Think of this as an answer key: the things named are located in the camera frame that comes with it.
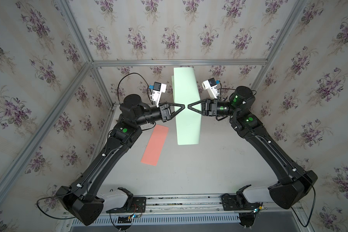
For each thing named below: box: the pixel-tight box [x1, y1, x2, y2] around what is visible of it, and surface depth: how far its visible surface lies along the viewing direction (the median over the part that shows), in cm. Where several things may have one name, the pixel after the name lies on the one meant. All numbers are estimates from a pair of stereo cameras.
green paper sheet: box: [171, 66, 202, 145], surface depth 55 cm
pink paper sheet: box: [140, 124, 170, 167], surface depth 95 cm
